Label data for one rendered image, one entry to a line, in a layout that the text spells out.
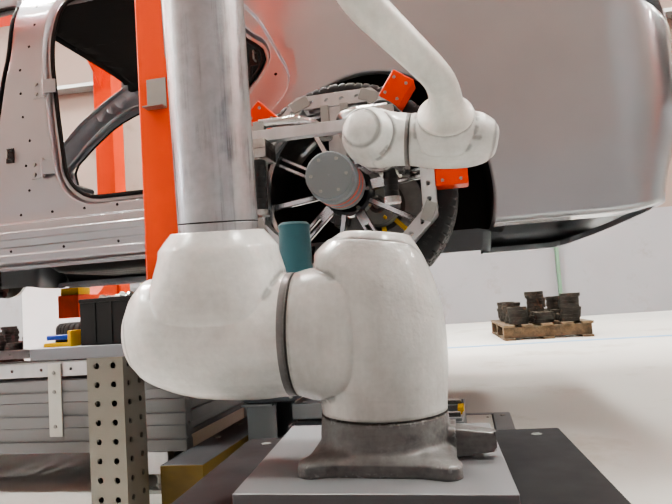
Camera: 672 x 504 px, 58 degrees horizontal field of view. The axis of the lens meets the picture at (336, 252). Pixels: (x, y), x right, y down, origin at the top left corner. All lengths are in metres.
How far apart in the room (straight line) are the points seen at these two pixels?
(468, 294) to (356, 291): 9.41
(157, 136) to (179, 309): 1.15
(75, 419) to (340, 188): 1.06
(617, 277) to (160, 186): 9.20
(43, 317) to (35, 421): 5.47
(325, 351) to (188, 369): 0.16
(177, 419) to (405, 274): 1.28
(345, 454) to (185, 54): 0.50
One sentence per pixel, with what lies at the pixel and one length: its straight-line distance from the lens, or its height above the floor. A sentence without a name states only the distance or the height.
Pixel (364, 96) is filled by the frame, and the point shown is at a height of 1.09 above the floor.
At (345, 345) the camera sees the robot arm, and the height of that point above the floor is 0.47.
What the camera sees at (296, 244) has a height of 0.68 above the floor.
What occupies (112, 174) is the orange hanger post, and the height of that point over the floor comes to 1.63.
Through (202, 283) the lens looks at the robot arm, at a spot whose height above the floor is 0.55.
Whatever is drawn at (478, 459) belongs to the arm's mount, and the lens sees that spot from 0.77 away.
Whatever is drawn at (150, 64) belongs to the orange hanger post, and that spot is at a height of 1.23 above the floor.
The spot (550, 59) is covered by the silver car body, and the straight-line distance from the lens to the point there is 2.24.
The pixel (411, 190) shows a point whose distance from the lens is 2.23.
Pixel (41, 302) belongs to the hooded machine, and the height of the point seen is 0.71.
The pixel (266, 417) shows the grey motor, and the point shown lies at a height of 0.18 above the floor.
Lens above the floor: 0.52
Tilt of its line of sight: 4 degrees up
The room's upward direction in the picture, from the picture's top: 4 degrees counter-clockwise
